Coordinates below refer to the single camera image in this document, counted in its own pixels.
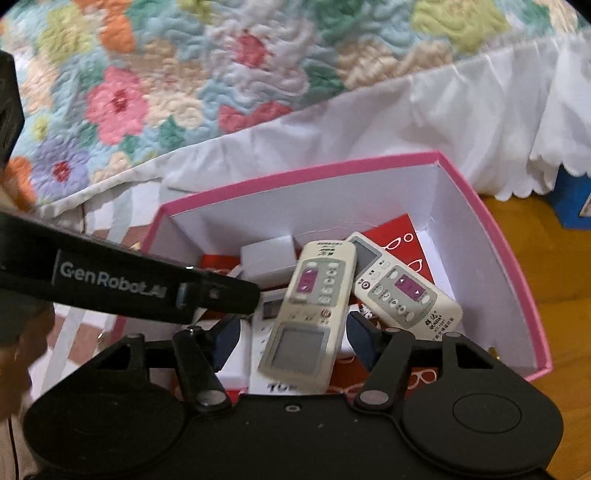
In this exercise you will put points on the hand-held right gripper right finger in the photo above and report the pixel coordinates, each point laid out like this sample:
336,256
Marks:
358,337

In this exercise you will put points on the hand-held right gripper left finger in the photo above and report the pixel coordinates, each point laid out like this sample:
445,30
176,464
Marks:
226,337

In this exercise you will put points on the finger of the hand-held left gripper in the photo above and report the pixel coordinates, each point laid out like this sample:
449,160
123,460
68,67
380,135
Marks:
221,295

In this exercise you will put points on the white power bank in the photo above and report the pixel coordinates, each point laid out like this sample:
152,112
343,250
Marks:
235,369

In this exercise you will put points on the white remote control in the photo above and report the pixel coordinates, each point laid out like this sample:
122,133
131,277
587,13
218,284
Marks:
265,332

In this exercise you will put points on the cream remote with wide pink panel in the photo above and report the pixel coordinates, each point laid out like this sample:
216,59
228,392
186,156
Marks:
300,346

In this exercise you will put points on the white plug adapter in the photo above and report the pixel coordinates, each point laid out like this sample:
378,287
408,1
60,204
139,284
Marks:
268,258

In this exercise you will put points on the cream remote with narrow pink panel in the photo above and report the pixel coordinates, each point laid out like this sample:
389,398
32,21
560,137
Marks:
415,300

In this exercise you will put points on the pink cardboard box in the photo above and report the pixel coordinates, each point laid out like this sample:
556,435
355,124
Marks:
485,258

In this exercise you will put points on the person's left hand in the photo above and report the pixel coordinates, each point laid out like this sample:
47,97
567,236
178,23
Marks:
23,369

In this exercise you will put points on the grey brown checkered mat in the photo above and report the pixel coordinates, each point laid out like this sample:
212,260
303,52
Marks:
83,332

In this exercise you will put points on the red printed card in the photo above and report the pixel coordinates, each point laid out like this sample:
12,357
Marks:
406,235

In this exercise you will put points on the floral quilt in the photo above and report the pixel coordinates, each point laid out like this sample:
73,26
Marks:
184,92

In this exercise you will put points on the white bed skirt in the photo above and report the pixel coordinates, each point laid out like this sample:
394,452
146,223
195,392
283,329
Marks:
415,115

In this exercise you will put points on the blue box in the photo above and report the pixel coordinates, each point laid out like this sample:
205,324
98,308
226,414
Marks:
572,203

